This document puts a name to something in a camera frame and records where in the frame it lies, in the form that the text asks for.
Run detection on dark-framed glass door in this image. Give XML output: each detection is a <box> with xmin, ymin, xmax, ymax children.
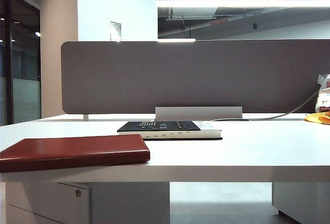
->
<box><xmin>0</xmin><ymin>0</ymin><xmax>42</xmax><ymax>126</ymax></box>

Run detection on long ceiling light strip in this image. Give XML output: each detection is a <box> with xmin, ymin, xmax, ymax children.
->
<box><xmin>157</xmin><ymin>0</ymin><xmax>330</xmax><ymax>8</ymax></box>

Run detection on silver wall plate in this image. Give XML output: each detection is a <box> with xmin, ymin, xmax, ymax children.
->
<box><xmin>109</xmin><ymin>21</ymin><xmax>122</xmax><ymax>42</ymax></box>

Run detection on grey-brown desk partition panel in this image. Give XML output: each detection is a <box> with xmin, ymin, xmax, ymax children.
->
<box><xmin>60</xmin><ymin>39</ymin><xmax>330</xmax><ymax>115</ymax></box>

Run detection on white drawer cabinet with lock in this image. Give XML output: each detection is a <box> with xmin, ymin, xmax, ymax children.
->
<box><xmin>4</xmin><ymin>182</ymin><xmax>170</xmax><ymax>224</ymax></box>

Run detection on plain white cabinet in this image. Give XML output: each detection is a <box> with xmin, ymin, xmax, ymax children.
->
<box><xmin>272</xmin><ymin>182</ymin><xmax>330</xmax><ymax>224</ymax></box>

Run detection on grey cable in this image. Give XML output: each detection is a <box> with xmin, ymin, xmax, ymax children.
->
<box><xmin>210</xmin><ymin>90</ymin><xmax>320</xmax><ymax>122</ymax></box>

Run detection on short ceiling light strip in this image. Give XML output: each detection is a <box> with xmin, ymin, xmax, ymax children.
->
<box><xmin>157</xmin><ymin>38</ymin><xmax>196</xmax><ymax>43</ymax></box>

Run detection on black book with white print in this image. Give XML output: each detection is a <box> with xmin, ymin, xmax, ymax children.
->
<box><xmin>117</xmin><ymin>120</ymin><xmax>223</xmax><ymax>141</ymax></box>

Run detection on white metal cable flap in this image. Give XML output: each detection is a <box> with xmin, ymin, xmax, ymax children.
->
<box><xmin>155</xmin><ymin>106</ymin><xmax>243</xmax><ymax>122</ymax></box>

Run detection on red leather-cover book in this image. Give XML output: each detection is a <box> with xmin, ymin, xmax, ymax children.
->
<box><xmin>0</xmin><ymin>134</ymin><xmax>151</xmax><ymax>174</ymax></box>

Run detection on cream snack package red band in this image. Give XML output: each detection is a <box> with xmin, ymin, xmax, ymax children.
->
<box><xmin>315</xmin><ymin>87</ymin><xmax>330</xmax><ymax>113</ymax></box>

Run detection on clear plastic bag red print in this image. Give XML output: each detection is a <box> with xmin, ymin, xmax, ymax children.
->
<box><xmin>317</xmin><ymin>73</ymin><xmax>330</xmax><ymax>90</ymax></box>

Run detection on yellow cloth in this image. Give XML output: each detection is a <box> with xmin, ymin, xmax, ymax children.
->
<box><xmin>303</xmin><ymin>111</ymin><xmax>330</xmax><ymax>125</ymax></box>

